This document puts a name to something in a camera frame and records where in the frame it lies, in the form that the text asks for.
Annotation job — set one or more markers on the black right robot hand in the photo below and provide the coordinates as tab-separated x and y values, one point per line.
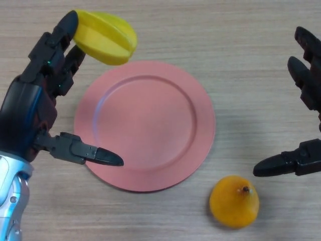
308	160

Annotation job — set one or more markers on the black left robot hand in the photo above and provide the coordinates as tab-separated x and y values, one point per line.
22	113

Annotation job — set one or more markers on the yellow starfruit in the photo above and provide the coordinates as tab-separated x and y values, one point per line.
107	40

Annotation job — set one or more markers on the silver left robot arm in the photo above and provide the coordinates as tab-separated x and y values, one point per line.
11	195

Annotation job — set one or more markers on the pink round plate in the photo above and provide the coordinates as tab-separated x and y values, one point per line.
150	128

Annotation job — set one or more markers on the orange pear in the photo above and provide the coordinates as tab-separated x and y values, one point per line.
234	203

